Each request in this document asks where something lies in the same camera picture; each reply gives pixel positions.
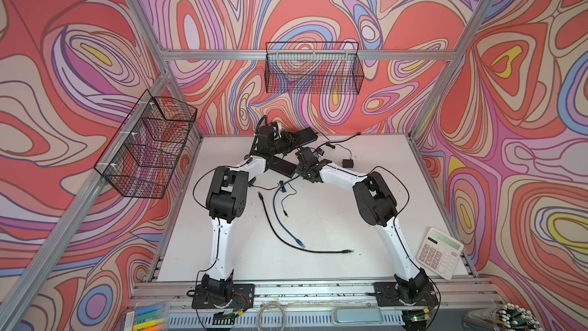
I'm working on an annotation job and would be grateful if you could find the black wire basket back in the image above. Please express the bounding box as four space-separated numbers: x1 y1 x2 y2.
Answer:
264 40 364 95

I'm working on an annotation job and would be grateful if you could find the black wire basket left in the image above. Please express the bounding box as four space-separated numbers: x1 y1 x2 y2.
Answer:
94 90 198 199

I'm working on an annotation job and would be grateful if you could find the black ethernet cable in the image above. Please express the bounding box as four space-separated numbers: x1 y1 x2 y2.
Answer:
313 132 362 152
258 192 354 254

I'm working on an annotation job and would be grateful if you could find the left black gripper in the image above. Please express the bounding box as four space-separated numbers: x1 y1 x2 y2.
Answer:
267 132 304 158

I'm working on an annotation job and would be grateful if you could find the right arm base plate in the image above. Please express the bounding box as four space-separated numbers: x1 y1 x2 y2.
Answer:
371 282 439 308

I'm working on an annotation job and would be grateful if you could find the box of coloured markers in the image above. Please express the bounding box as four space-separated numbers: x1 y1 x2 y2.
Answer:
119 303 170 331

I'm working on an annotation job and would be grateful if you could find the black wire basket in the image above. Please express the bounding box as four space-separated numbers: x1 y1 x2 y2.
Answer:
94 90 198 199
264 40 364 95

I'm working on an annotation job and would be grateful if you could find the blue ethernet cable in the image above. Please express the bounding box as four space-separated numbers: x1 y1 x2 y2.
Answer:
272 174 306 246

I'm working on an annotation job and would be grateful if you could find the black network switch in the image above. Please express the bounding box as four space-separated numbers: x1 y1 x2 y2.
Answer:
266 156 296 179
292 127 318 146

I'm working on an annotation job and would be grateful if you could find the white calculator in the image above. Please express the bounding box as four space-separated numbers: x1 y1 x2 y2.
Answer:
416 228 464 280

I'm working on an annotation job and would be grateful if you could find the bundle of white-tipped cables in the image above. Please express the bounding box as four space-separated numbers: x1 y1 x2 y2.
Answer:
463 302 545 331

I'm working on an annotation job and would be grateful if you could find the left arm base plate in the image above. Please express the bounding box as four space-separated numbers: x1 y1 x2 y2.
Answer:
191 283 256 311

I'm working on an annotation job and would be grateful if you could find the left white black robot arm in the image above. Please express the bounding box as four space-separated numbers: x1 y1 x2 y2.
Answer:
197 116 308 305

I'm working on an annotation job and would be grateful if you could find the aluminium front rail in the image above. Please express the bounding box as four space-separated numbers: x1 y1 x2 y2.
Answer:
127 276 503 330

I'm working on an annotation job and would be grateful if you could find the grey flat device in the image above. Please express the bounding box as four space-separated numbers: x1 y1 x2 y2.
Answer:
332 308 384 325

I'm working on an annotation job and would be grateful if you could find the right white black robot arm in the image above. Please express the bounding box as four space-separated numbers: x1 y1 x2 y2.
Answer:
296 147 431 306

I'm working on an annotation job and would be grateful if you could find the clear coiled cable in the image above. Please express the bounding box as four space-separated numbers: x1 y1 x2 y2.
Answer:
256 302 288 331

